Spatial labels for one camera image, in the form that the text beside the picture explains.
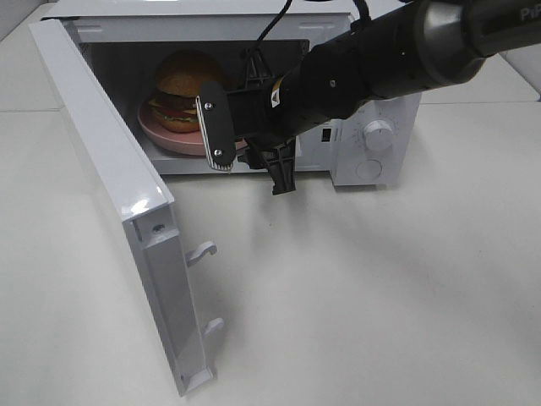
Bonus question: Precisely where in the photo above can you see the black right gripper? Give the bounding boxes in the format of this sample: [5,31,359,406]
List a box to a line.
[195,80,296,195]

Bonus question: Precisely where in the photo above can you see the pink plate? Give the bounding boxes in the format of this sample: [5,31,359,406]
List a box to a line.
[137,99,249,157]

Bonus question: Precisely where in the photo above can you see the white timer knob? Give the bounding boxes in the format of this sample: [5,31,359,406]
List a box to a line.
[363,119,395,152]

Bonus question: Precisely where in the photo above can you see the burger with sesame bun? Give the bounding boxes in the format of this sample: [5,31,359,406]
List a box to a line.
[148,50,226,133]

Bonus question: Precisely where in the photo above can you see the round white door button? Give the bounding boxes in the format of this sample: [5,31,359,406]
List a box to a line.
[356,159,383,181]

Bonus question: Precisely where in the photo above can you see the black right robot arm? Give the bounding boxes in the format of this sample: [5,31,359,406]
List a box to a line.
[196,1,540,195]

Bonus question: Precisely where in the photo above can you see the white microwave door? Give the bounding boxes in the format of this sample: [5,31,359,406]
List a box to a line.
[30,19,224,396]

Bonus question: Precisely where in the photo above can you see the white microwave oven body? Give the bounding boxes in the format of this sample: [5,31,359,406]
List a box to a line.
[30,1,420,186]

